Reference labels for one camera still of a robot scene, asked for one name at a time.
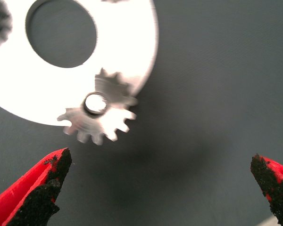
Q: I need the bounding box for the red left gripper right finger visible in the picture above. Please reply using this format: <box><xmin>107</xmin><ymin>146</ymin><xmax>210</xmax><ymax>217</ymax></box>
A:
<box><xmin>250</xmin><ymin>153</ymin><xmax>283</xmax><ymax>226</ymax></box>

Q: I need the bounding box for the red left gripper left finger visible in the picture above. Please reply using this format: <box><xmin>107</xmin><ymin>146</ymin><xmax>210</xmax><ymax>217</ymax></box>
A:
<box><xmin>0</xmin><ymin>147</ymin><xmax>73</xmax><ymax>226</ymax></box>

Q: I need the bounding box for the large steel gear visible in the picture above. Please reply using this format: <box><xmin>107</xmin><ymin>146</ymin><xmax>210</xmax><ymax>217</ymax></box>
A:
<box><xmin>57</xmin><ymin>67</ymin><xmax>138</xmax><ymax>145</ymax></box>

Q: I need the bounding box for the dark grey table cloth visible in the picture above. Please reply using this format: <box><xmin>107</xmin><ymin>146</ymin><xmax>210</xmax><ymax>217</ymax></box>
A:
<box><xmin>0</xmin><ymin>0</ymin><xmax>283</xmax><ymax>226</ymax></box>

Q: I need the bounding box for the round metal plate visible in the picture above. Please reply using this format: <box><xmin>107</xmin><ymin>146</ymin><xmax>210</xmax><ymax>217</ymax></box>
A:
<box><xmin>0</xmin><ymin>0</ymin><xmax>159</xmax><ymax>127</ymax></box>

